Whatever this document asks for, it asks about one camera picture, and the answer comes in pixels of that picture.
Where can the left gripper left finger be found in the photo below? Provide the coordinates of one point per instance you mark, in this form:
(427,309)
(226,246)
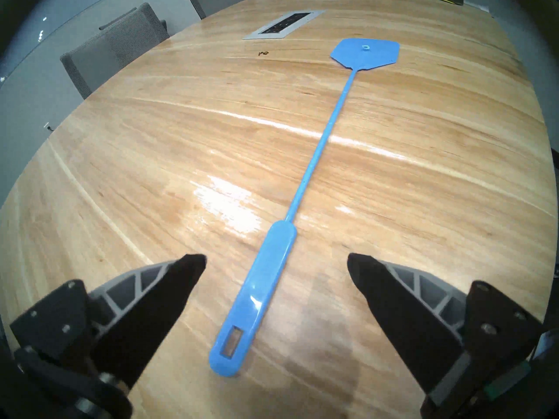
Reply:
(144,309)

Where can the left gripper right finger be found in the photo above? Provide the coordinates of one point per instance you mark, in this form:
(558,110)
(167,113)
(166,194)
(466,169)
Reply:
(401,309)

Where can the blue plastic fly swatter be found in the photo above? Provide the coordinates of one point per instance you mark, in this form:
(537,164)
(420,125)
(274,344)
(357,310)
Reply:
(262,283)

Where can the silver table power outlet box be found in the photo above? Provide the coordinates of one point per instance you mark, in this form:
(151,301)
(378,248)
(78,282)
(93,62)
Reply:
(286,23)

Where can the wide glass wall whiteboard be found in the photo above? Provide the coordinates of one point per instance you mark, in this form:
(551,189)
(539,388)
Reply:
(43,29)

